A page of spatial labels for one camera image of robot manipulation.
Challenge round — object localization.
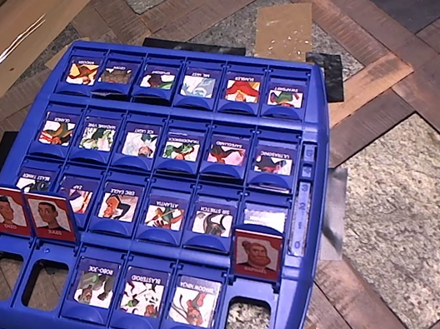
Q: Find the flip tile Whizzer card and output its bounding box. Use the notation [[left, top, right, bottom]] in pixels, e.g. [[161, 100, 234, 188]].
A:
[[55, 43, 108, 100]]

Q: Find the flip tile Mr Mist card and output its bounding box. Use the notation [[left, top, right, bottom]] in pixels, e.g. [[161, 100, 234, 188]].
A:
[[172, 55, 225, 113]]

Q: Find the grey silvery tape piece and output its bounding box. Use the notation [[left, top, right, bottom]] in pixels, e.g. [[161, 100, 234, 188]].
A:
[[312, 164, 358, 264]]

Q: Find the brown tape patch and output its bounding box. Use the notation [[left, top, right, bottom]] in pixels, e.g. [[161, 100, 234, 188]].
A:
[[249, 0, 320, 67]]

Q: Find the red card tile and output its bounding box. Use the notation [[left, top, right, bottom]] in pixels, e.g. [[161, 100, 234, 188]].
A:
[[226, 222, 289, 284], [17, 187, 87, 246], [110, 252, 178, 329], [0, 182, 40, 238]]

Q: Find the black tape patch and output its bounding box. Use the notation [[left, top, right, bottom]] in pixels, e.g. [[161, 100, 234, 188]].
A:
[[298, 49, 352, 106]]

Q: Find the flip tile Sir Stretch card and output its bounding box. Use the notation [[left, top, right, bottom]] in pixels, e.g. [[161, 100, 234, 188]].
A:
[[182, 183, 242, 256]]

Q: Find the flip tile Eric Eagle card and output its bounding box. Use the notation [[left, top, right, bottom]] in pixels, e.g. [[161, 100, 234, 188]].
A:
[[88, 168, 150, 241]]

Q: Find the flip tile Sprocket card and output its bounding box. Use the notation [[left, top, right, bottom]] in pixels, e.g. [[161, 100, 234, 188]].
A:
[[131, 51, 183, 107]]

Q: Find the flip tile Shadow Ninja card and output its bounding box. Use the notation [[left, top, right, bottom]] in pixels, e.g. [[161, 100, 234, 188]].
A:
[[160, 260, 228, 329]]

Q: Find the flip tile Atlanta card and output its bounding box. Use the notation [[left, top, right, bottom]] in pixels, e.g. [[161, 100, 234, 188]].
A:
[[135, 175, 197, 248]]

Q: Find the flip tile Robo-Joe card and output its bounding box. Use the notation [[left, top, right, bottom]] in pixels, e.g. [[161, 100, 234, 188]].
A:
[[59, 243, 128, 327]]

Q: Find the flip tile Gecon card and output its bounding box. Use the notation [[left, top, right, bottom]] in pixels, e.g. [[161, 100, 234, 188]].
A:
[[91, 47, 145, 104]]

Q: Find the flip tile Safeguard card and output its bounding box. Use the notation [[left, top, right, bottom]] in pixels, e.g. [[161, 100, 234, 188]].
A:
[[198, 122, 254, 185]]

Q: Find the flip tile Ultrasonic card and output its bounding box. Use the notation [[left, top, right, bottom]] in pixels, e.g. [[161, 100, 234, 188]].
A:
[[244, 128, 303, 193]]

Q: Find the flip tile Rumbler card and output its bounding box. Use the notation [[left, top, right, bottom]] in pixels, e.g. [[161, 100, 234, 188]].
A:
[[215, 61, 268, 119]]

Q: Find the tan tape piece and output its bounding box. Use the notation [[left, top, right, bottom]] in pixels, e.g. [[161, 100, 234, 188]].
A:
[[43, 31, 91, 76]]

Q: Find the blue guess who game board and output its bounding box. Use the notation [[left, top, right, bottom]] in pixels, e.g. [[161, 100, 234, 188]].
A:
[[0, 12, 351, 329]]

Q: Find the flip tile blank silvery card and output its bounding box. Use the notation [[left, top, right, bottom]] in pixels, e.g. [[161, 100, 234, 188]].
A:
[[237, 192, 293, 238]]

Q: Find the flip tile Zap card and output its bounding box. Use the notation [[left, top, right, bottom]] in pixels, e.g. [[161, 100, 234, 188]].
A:
[[52, 163, 105, 233]]

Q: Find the black tape piece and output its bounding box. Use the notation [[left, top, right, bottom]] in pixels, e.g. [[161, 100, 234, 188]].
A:
[[0, 128, 19, 177]]

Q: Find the flip tile Beast Tamer card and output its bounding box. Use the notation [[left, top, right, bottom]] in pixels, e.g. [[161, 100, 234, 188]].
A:
[[7, 155, 64, 200]]

